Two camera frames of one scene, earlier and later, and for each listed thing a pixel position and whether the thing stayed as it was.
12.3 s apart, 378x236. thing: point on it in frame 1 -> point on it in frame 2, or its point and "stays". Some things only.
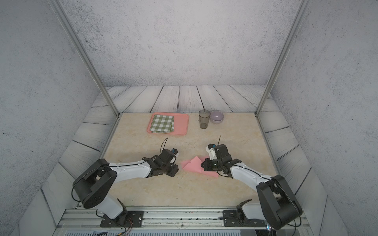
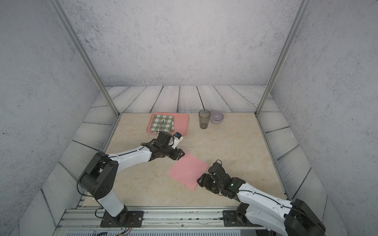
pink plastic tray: x=181 y=123 stays
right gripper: x=207 y=167 -> x=205 y=178
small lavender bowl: x=216 y=116 stays
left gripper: x=175 y=169 -> x=176 y=156
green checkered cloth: x=162 y=124 stays
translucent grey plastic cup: x=204 y=115 stays
